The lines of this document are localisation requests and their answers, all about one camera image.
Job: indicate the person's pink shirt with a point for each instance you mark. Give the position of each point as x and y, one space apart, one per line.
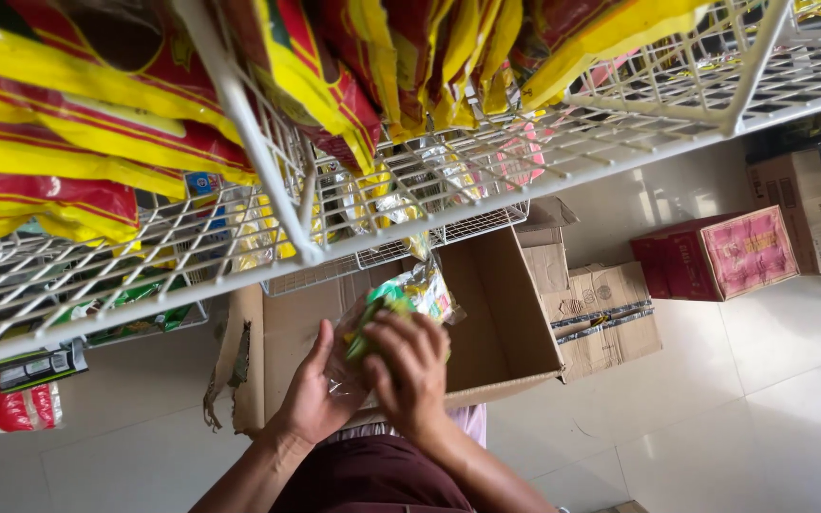
471 424

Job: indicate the black packet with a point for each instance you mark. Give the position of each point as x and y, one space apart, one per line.
33 367

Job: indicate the white red packet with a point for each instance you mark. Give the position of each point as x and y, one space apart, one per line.
8 410

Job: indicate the heap of clear yellow packets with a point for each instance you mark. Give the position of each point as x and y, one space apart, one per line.
382 206

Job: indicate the small taped cardboard box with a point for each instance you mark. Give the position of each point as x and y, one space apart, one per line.
603 324

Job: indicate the large open cardboard box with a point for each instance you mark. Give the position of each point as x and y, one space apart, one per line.
503 320

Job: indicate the tall brown carton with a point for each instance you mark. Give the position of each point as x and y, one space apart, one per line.
809 206

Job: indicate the clear green yellow snack packet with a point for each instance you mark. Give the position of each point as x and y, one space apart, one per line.
421 288

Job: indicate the person's left hand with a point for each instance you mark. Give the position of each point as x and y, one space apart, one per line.
311 406

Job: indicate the person's maroon shorts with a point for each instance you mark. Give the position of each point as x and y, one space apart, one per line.
371 477

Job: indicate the red pink carton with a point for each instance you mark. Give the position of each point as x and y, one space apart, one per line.
724 256

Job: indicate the row of yellow red packets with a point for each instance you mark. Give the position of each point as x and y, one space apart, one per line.
97 114

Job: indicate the person's right hand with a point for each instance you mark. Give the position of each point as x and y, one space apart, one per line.
414 385

